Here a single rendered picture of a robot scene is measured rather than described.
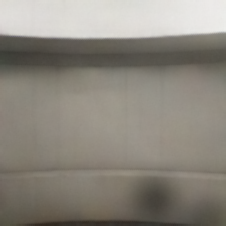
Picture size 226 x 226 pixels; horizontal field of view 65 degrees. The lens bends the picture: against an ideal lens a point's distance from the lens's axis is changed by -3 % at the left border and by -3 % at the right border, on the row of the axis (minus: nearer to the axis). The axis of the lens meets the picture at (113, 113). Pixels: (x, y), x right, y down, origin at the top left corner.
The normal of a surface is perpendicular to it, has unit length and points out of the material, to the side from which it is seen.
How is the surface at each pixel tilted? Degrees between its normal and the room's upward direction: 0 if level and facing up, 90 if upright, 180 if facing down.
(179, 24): 90
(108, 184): 90
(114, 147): 90
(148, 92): 90
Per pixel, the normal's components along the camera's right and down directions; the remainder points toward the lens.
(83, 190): 0.05, 0.00
